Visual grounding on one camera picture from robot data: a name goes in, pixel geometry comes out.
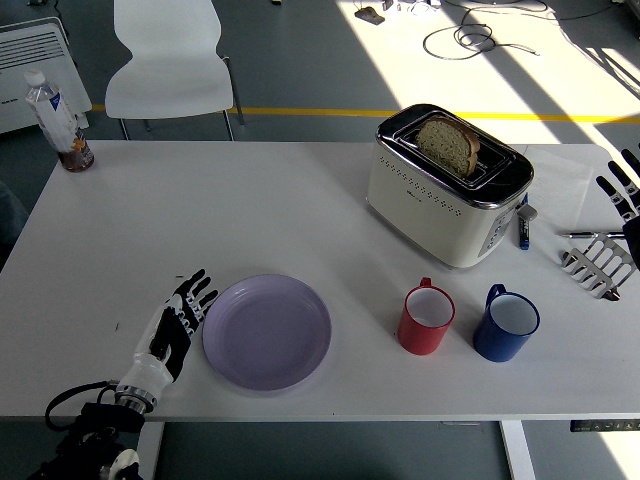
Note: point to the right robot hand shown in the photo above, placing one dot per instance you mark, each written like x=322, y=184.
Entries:
x=634, y=235

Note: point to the clear plastic drink bottle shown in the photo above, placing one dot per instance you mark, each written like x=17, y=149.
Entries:
x=57, y=120

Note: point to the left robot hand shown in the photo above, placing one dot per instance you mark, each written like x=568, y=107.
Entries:
x=167, y=340

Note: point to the black table control panel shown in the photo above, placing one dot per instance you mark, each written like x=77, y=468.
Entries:
x=605, y=425

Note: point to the metal toast rack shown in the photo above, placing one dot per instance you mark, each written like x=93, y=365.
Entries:
x=610, y=255

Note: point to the purple plastic plate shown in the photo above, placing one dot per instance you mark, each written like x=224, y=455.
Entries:
x=267, y=332

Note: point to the yellow floor tape line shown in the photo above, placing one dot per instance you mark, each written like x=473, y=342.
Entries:
x=325, y=112

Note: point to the white plastic chair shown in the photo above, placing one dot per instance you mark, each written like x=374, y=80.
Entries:
x=167, y=75

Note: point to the white table leg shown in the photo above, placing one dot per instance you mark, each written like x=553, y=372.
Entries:
x=517, y=450
x=147, y=450

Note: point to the red enamel mug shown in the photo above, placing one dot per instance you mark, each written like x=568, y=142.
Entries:
x=417, y=337

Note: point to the bread slice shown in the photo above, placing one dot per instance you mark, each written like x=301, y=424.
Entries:
x=447, y=145

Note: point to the blue enamel mug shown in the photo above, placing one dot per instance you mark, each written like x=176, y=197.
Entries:
x=492, y=345

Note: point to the white panel heater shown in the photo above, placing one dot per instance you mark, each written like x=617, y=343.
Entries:
x=30, y=55

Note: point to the white paper sheet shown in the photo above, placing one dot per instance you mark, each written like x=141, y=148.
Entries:
x=560, y=185

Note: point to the blue marker pen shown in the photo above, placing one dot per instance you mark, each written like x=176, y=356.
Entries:
x=523, y=232

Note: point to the black silver ballpoint pen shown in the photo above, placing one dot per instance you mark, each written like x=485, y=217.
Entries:
x=590, y=234

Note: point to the brown floor pedal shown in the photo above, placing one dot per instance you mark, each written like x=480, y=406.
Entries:
x=370, y=15

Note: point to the cream chrome toaster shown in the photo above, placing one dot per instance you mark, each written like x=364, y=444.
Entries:
x=425, y=220

